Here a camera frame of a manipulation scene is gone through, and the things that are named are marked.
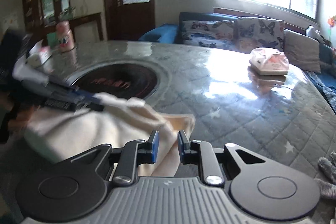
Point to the butterfly print cushion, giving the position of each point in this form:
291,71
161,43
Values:
260,32
210,35

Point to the grey fuzzy cloth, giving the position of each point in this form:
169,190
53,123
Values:
326,171

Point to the white plush toy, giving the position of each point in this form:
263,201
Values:
313,32

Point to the white tissue box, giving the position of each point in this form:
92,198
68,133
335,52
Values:
39,56

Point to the orange decoration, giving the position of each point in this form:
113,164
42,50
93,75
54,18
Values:
331,21

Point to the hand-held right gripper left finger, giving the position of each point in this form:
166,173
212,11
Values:
155,146

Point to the round black induction cooker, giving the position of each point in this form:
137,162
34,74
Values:
118,81

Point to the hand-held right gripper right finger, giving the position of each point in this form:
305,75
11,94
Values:
180,146

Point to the blue sofa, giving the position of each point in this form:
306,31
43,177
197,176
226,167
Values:
160,32

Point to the cream cloth garment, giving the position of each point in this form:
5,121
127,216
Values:
92,129

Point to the plain beige cushion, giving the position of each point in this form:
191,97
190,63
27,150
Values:
302,50

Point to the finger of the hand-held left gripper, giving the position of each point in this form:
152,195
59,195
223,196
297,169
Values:
76,91
68,105

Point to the pink jar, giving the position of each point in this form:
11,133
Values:
64,39

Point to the pink white tissue pack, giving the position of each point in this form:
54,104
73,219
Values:
269,62

